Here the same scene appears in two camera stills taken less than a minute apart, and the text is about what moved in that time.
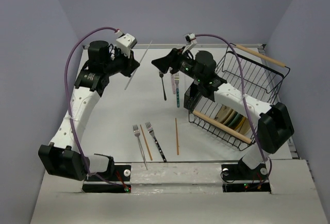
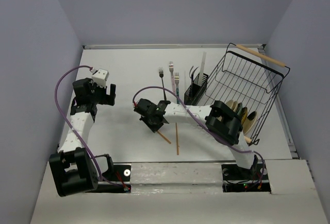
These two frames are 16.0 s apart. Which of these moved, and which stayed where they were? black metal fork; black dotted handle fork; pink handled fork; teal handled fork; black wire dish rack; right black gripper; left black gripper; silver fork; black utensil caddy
Moved: black dotted handle fork; right black gripper; silver fork; left black gripper
Stayed: black wire dish rack; black metal fork; black utensil caddy; teal handled fork; pink handled fork
